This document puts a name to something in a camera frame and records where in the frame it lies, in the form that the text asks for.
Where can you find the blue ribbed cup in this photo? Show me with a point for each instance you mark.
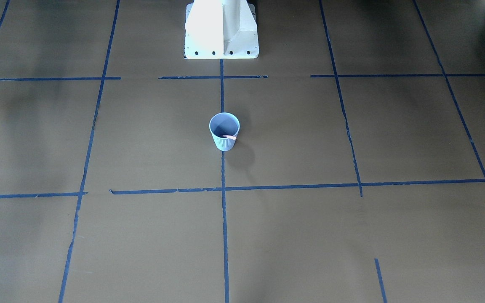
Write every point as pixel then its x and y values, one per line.
pixel 224 123

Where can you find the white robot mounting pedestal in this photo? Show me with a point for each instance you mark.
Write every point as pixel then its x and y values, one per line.
pixel 221 29

